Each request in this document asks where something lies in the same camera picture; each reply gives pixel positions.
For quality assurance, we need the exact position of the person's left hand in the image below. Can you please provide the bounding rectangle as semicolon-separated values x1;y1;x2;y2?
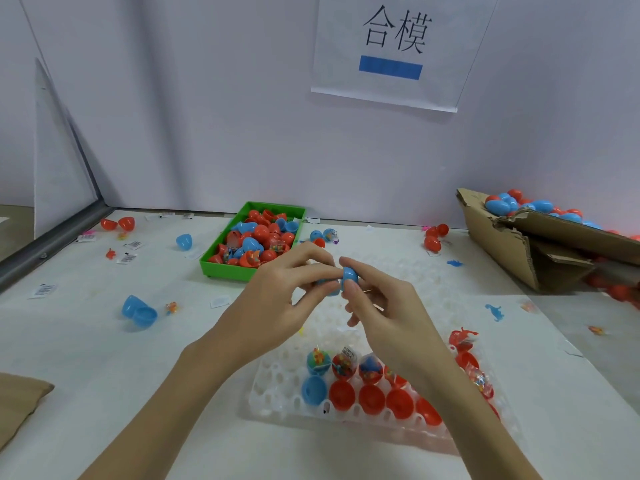
190;239;346;374

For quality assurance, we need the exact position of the person's right hand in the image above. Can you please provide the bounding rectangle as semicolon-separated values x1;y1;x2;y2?
338;257;466;391

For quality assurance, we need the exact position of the small capsule cluster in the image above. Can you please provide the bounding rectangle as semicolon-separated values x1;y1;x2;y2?
308;227;340;248

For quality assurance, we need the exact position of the cardboard box of capsules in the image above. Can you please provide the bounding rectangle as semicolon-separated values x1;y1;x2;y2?
457;187;640;293

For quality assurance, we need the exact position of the pile of finished eggs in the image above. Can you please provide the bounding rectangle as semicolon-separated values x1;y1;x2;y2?
485;189;640;238

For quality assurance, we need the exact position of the person's left forearm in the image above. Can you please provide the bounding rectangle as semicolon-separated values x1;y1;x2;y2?
80;339;241;480

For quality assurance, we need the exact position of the green plastic tray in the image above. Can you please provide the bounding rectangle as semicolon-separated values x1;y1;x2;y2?
200;201;308;283

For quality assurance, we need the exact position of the clear plastic egg tray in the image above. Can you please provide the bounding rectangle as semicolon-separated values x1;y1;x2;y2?
248;249;521;446

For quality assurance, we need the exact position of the clear triangular panel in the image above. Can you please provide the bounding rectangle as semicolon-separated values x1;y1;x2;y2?
33;59;101;241

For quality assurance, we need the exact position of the flat brown cardboard sheet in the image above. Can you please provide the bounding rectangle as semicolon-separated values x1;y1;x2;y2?
0;373;55;451

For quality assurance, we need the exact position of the white paper sign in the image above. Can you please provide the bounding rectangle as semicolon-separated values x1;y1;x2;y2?
311;0;499;114

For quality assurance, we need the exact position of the grey metal rail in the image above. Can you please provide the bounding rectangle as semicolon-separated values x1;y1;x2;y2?
0;203;113;291

